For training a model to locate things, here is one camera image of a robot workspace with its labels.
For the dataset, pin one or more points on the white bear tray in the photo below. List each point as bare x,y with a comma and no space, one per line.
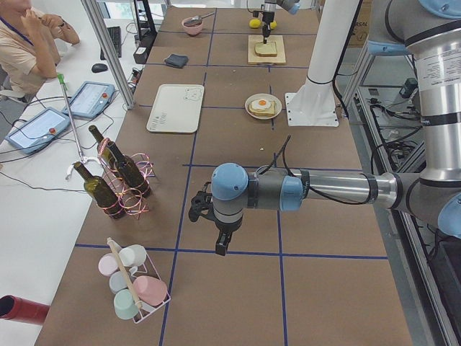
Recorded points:
176,109

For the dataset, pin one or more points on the metal rod green tip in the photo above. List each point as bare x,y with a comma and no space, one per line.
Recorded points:
82,158

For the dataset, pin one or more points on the green wine bottle back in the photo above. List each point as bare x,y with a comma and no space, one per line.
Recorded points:
103,152

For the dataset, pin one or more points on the teach pendant far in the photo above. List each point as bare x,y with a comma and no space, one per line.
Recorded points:
91,99

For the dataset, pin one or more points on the teach pendant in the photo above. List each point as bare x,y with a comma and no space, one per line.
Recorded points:
91,99
39,131

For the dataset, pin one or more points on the seated person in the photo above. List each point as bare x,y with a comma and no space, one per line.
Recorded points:
29,54

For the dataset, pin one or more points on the white cup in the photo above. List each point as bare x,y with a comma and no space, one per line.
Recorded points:
133,255

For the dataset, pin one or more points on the grey-blue cup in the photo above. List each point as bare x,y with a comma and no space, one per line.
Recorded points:
117,282

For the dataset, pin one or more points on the wooden cutting board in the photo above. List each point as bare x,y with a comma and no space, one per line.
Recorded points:
253,59

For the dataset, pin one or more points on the red cylinder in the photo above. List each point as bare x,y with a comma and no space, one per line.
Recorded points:
22,310

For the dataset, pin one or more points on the teach pendant near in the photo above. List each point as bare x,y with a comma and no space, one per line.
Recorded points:
39,131

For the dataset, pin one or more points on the copper wire bottle rack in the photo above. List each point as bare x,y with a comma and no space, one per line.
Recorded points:
130,199

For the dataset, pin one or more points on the grey folded cloth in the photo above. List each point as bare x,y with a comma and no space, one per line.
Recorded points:
176,61

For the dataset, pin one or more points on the yellow toy lemon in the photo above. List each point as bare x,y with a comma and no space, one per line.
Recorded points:
254,23

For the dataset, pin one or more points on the black box device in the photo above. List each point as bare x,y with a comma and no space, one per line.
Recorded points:
143,50

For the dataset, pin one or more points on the white wire cup rack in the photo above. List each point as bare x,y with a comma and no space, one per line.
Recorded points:
148,269

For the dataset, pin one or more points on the black computer mouse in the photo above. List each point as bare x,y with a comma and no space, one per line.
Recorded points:
98,68

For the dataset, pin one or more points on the white round plate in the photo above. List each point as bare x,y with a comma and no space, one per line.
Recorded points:
278,105

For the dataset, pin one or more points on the metal scoop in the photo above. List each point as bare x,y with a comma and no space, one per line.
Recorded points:
197,20

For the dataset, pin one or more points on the wooden rack handle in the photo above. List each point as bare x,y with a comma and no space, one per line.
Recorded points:
113,248

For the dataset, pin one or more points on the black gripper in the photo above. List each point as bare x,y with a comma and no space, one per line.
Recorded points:
266,16
226,227

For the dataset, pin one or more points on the mint green cup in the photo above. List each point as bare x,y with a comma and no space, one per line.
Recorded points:
124,305

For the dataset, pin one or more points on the green wine bottle middle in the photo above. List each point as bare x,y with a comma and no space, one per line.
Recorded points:
129,171

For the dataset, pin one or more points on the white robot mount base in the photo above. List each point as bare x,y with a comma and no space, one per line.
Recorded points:
313,105

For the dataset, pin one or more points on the bread slice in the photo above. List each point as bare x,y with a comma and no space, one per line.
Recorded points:
268,113
266,50

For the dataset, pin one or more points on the green wine bottle front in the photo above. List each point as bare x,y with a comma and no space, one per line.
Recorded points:
101,192

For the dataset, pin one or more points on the black keyboard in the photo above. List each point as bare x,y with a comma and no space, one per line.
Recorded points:
115,36

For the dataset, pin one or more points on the light pink cup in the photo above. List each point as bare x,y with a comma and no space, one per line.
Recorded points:
107,265

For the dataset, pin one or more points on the green wine bottle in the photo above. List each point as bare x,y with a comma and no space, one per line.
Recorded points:
101,192
129,171
103,152

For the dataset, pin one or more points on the fried egg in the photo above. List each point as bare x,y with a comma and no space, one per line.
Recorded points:
260,105

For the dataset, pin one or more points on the aluminium frame post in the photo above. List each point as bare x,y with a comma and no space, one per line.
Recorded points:
96,19

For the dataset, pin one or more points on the pink bowl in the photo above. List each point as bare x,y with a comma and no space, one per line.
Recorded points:
193,30

